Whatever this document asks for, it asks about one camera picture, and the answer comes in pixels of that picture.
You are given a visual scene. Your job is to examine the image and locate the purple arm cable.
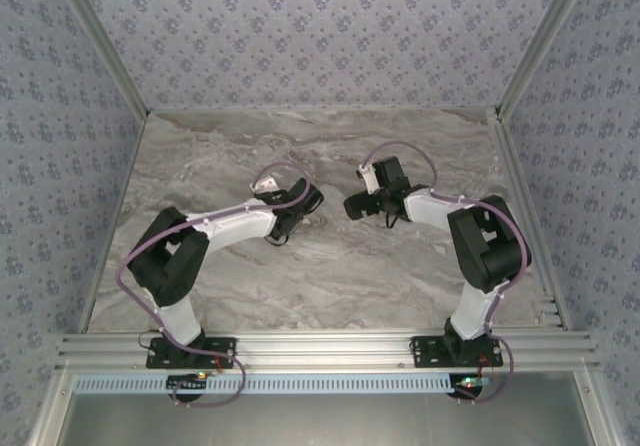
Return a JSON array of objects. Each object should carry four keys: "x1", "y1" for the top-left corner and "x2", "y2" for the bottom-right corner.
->
[
  {"x1": 363, "y1": 141, "x2": 534, "y2": 406},
  {"x1": 115, "y1": 162, "x2": 315, "y2": 410}
]

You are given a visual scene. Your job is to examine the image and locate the aluminium side rail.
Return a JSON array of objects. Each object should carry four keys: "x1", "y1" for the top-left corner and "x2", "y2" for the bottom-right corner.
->
[
  {"x1": 492, "y1": 110, "x2": 574, "y2": 330},
  {"x1": 77, "y1": 115, "x2": 151, "y2": 335}
]

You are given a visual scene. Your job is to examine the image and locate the grey metal panel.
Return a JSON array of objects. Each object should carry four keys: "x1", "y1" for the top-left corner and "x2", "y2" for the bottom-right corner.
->
[{"x1": 34, "y1": 370, "x2": 616, "y2": 446}]

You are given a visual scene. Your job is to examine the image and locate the small black electronics board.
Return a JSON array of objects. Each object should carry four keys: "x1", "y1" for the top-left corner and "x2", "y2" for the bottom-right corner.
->
[
  {"x1": 166, "y1": 371, "x2": 210, "y2": 395},
  {"x1": 449, "y1": 373, "x2": 494, "y2": 398}
]

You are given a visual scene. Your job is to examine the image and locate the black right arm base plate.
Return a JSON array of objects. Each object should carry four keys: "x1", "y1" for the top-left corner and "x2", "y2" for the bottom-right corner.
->
[{"x1": 410, "y1": 334, "x2": 504, "y2": 370}]

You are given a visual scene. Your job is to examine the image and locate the aluminium frame post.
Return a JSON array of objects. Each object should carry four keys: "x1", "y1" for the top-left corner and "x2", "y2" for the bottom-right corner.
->
[
  {"x1": 49, "y1": 0, "x2": 151, "y2": 120},
  {"x1": 494, "y1": 0, "x2": 596, "y2": 122}
]

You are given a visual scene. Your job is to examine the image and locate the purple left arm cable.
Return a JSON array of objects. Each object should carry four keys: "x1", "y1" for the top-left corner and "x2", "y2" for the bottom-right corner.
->
[{"x1": 115, "y1": 162, "x2": 315, "y2": 410}]

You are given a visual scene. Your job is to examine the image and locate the aluminium mounting rail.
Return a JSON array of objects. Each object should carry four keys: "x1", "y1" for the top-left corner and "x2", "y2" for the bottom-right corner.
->
[{"x1": 54, "y1": 330, "x2": 601, "y2": 372}]

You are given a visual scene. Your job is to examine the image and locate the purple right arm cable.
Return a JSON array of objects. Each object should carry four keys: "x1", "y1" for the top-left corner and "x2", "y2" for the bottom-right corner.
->
[{"x1": 363, "y1": 141, "x2": 534, "y2": 406}]

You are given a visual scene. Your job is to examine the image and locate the white slotted cable duct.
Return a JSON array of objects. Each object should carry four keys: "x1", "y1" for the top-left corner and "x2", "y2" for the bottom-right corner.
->
[{"x1": 73, "y1": 373, "x2": 454, "y2": 396}]

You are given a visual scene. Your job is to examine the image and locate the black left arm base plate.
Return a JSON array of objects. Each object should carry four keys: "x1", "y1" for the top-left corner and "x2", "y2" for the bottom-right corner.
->
[{"x1": 145, "y1": 336, "x2": 237, "y2": 370}]

